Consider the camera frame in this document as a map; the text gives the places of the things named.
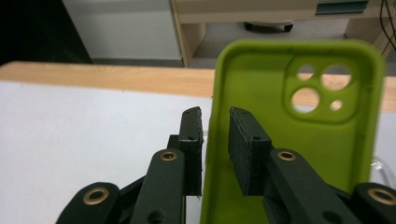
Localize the white cabinet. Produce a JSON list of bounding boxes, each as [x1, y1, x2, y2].
[[62, 0, 183, 62]]

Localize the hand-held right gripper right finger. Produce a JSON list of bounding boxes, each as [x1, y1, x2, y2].
[[228, 106, 276, 197]]

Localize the hanging black desk cables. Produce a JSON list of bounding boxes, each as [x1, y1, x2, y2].
[[378, 0, 396, 52]]

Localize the green phone case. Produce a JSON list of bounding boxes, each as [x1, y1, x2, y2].
[[199, 38, 388, 224]]

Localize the black curtain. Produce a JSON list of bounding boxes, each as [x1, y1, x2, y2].
[[0, 0, 93, 67]]

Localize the light wooden desk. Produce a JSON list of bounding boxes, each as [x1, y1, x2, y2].
[[169, 0, 396, 68]]

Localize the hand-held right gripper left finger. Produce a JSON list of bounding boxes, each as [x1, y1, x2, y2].
[[167, 106, 205, 198]]

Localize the black and white round device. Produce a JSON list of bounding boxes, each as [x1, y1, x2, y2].
[[243, 20, 294, 35]]

